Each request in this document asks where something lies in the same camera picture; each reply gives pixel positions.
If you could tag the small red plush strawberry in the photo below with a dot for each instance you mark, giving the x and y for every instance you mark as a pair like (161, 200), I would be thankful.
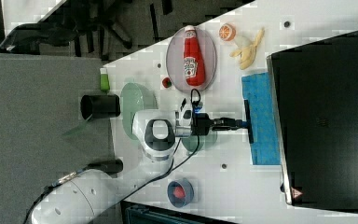
(166, 82)

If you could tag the grey round plate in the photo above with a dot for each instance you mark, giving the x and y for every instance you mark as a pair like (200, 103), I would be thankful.
(175, 60)

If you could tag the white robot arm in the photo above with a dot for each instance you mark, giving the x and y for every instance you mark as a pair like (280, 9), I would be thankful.
(83, 195)

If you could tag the plush orange slice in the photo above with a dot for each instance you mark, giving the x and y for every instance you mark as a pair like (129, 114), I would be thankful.
(227, 32)

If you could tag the teal round cup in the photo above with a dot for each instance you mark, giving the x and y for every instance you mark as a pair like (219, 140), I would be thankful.
(203, 142)

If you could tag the green perforated colander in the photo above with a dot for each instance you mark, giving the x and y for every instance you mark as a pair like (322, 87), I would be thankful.
(135, 97)

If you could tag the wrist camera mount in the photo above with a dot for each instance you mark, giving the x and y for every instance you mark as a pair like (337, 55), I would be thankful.
(186, 111)

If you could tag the blue bowl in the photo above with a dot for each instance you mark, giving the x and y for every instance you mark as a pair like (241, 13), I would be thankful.
(189, 191)

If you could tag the green plush bottle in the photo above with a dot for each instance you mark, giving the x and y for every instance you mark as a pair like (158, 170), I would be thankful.
(104, 80)

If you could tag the black office chair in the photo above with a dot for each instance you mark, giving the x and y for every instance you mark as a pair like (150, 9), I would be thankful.
(59, 22)

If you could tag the red strawberry in bowl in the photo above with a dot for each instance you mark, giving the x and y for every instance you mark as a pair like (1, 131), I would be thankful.
(179, 193)

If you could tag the plush peeled banana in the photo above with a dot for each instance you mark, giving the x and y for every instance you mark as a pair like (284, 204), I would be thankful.
(247, 54)

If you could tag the red plush ketchup bottle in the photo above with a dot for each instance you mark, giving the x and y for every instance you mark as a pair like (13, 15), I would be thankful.
(194, 68)

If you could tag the black cylinder cup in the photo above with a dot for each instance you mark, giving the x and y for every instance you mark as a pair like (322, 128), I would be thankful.
(100, 106)

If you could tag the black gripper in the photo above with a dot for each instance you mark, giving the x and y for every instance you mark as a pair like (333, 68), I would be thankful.
(202, 124)

